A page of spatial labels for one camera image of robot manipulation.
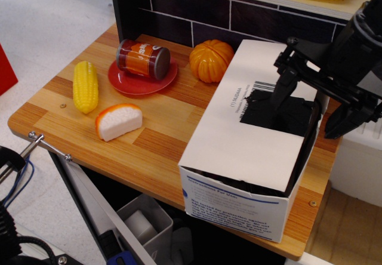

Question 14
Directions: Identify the blue black tool handle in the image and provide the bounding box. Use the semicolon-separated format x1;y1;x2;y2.
98;230;137;265

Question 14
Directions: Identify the yellow toy corn on table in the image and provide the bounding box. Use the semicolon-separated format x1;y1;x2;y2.
73;61;98;114

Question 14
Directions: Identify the white orange cheese wedge toy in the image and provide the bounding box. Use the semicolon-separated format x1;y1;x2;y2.
95;104;143;141

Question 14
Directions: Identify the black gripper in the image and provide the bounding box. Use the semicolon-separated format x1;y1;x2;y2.
267;37;381;139

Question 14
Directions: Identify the metal clamp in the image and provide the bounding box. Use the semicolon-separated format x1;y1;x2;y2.
1;131;72;183

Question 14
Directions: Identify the orange toy pumpkin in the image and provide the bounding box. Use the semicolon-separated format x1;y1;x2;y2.
189;39;234;84

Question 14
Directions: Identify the black braided cable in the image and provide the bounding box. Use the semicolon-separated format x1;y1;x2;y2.
0;207;57;265

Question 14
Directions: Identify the red orange toy can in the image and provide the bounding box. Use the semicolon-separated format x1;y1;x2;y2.
116;39;171;81

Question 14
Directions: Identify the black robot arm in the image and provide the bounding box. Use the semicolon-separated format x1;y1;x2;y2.
270;0;381;139

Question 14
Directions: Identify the red box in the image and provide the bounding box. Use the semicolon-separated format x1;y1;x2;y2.
0;46;19;95

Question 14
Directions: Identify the grey plastic bin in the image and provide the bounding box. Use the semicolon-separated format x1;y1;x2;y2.
117;194;173;264

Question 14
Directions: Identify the white cardboard box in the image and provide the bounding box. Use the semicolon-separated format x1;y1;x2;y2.
178;39;328;242

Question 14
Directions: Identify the blue cable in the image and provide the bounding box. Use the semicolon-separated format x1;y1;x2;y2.
0;154;35;211

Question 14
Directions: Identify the red toy plate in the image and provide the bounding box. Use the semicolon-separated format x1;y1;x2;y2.
108;58;178;95

